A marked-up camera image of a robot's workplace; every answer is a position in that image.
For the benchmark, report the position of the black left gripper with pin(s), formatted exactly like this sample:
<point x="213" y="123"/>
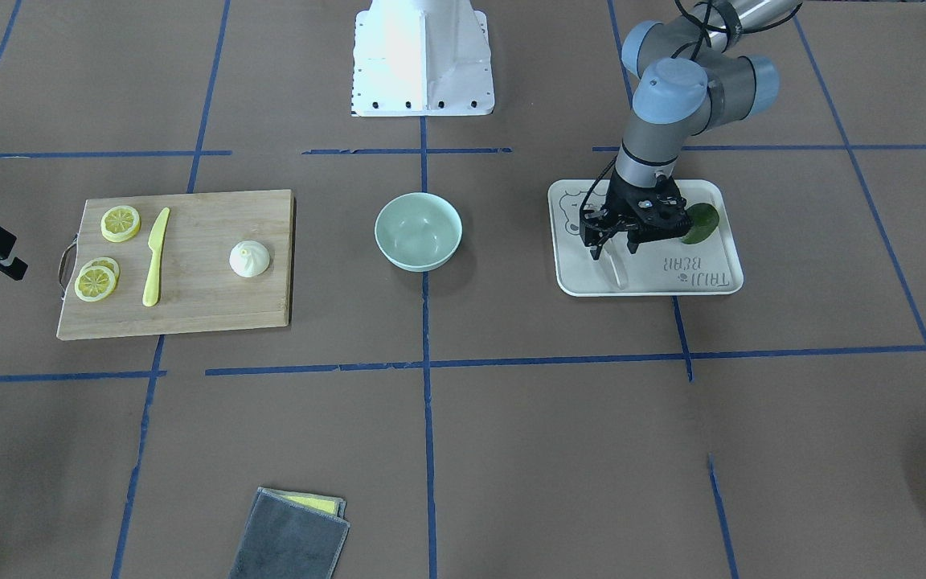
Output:
<point x="619" y="196"/>

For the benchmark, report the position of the white ceramic spoon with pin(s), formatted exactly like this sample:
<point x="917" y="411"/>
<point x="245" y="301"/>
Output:
<point x="613" y="268"/>

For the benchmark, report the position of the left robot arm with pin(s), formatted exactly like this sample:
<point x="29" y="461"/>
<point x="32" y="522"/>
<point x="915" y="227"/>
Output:
<point x="688" y="83"/>

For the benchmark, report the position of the light green bowl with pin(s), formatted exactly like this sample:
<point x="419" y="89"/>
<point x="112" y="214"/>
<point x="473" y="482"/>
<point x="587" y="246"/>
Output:
<point x="418" y="232"/>

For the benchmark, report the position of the front lower lemon slice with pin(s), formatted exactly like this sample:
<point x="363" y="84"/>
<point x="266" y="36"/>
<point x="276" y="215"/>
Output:
<point x="95" y="283"/>

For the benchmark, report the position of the lemon slice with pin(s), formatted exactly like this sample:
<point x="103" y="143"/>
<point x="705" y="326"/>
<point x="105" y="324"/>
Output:
<point x="120" y="223"/>
<point x="105" y="262"/>
<point x="95" y="283"/>

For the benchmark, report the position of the back lower lemon slice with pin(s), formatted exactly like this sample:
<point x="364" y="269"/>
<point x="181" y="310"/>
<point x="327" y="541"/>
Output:
<point x="105" y="262"/>

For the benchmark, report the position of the white bear tray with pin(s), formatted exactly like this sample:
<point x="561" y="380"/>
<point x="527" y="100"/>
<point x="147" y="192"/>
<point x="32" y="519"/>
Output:
<point x="660" y="267"/>

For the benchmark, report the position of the upper lemon slice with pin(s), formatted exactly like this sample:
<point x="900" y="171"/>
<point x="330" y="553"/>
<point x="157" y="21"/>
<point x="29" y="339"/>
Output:
<point x="120" y="223"/>

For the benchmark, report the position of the yellow plastic knife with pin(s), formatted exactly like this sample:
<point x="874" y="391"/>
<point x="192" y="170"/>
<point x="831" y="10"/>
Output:
<point x="152" y="286"/>

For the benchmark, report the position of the bamboo cutting board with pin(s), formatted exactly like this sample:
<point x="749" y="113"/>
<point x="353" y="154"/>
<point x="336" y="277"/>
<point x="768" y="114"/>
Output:
<point x="199" y="292"/>

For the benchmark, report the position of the yellow sponge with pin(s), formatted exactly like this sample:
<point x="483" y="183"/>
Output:
<point x="334" y="506"/>

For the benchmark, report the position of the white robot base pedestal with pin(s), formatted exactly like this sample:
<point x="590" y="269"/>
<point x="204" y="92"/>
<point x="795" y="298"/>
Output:
<point x="422" y="59"/>

